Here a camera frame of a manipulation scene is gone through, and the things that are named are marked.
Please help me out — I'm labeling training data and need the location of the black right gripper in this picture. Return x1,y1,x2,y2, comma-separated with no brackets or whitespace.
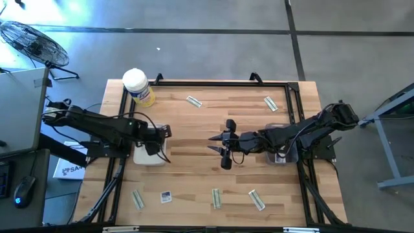
207,118,260,171

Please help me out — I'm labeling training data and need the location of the white green bandage packet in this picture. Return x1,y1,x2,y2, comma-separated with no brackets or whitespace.
185,95,203,109
263,96,279,113
130,189,146,212
212,188,223,210
248,189,267,212

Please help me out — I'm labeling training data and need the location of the white plastic bin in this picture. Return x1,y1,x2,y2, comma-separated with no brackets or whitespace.
133,122,169,167

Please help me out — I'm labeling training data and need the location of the clear grey plastic bin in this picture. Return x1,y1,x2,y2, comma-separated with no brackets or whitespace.
263,122,300,165

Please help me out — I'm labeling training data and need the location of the yellow white Lysol wipes canister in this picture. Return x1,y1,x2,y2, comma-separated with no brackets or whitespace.
122,67,157,109

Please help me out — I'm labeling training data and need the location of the white cardboard box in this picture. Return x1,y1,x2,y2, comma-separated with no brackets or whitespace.
52,140,89,181

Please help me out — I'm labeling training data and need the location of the dark desk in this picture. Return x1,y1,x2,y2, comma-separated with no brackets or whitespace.
0,148,52,230

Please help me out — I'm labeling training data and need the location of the black computer mouse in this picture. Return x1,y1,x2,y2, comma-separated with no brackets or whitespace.
12,175,37,210

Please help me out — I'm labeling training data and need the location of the black floor fan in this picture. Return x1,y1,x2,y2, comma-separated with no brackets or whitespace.
0,20,80,81

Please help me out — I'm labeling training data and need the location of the black keyboard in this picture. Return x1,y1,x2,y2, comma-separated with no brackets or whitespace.
0,161,11,199

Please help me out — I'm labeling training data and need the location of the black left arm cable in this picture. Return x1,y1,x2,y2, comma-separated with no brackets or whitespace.
48,96,172,164

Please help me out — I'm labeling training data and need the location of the black aluminium table frame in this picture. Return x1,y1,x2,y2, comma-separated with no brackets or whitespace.
77,80,352,227

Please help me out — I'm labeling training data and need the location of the silver metal bracket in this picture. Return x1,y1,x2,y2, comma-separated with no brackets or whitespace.
102,226,140,233
283,227,320,233

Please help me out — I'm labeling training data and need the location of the grey metal table frame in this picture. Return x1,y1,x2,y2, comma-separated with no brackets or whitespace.
356,82,414,191

